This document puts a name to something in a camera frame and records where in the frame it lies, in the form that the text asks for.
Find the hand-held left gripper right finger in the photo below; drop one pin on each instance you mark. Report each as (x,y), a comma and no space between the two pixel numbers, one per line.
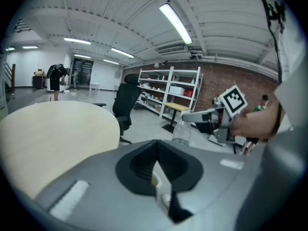
(216,189)

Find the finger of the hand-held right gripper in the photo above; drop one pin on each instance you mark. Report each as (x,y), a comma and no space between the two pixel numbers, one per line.
(199,116)

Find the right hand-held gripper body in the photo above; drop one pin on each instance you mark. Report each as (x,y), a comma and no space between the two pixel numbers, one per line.
(233,102)

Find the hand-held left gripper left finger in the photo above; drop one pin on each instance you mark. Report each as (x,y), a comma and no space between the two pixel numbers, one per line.
(96,196)

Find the clear plastic water bottle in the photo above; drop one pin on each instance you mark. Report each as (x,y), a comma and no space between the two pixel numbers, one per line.
(181,133)

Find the white floor device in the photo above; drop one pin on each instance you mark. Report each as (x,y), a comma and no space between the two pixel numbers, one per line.
(155,180)

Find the person's right hand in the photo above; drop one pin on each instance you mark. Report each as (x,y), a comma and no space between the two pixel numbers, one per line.
(250,124)

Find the small square yellow table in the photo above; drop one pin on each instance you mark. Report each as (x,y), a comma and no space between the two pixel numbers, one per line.
(176,106)

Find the red bag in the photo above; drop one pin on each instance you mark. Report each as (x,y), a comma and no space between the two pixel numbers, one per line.
(188,93)

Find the white appliance box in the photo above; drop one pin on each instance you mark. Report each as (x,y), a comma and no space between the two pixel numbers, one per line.
(176,89)

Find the white goods storage rack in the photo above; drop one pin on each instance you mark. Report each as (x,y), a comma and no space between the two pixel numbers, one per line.
(171,80)

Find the person's right white shoe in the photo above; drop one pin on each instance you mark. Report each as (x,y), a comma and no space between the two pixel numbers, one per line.
(166,200)

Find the white ceiling air conditioner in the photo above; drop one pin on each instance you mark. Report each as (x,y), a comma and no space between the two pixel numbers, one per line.
(172,49)

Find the person in white shirt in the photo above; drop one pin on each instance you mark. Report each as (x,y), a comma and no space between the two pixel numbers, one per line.
(293,56)

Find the black office chair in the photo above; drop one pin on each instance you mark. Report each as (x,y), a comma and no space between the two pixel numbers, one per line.
(124,100)

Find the round light wooden table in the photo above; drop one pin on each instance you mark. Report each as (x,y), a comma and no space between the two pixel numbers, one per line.
(48,133)

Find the long ceiling light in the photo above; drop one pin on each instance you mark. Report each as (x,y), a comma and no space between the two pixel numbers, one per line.
(30,47)
(122,53)
(81,56)
(175,23)
(111,61)
(77,41)

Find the small white table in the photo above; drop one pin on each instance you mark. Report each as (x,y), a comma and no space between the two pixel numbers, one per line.
(95,82)

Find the dark low cabinet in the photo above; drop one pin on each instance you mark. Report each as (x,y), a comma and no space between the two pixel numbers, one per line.
(38,82)

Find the dark stair banister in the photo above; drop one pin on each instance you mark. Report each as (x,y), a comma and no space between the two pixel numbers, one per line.
(13,78)

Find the black metal railing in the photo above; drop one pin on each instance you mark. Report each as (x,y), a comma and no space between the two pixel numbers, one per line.
(22,29)

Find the black wall panel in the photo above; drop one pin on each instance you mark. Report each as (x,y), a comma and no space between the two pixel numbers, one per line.
(85,71)

